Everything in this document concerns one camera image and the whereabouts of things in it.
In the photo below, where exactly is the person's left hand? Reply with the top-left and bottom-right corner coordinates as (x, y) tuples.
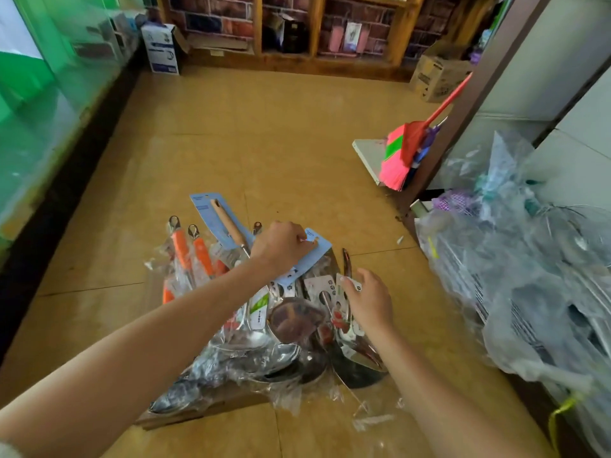
(250, 221), (318, 281)

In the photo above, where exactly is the person's right hand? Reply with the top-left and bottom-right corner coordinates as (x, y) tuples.
(342, 267), (395, 332)

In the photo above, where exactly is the pile of packaged utensils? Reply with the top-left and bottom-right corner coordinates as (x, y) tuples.
(143, 214), (393, 416)

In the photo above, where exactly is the person's left forearm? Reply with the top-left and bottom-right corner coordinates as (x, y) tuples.
(0, 257), (278, 458)

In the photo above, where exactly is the person's right forearm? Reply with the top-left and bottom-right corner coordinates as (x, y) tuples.
(367, 319), (531, 458)

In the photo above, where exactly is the white flat board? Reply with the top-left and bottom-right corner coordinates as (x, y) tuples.
(352, 138), (388, 185)

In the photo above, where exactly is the pink green broom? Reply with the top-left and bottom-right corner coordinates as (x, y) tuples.
(379, 119), (431, 191)
(393, 0), (555, 225)

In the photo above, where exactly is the pile of plastic wrapped utensils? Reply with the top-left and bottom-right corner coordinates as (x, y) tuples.
(412, 128), (611, 458)

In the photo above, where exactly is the wooden bookshelf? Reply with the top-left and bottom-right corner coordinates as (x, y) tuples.
(143, 0), (498, 84)

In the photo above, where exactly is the red plastic rod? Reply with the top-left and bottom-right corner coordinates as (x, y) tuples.
(425, 73), (474, 130)

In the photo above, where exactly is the white blue printed box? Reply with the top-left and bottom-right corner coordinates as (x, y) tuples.
(141, 22), (187, 77)

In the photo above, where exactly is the small brown cardboard box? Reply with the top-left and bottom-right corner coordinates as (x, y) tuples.
(411, 43), (474, 103)

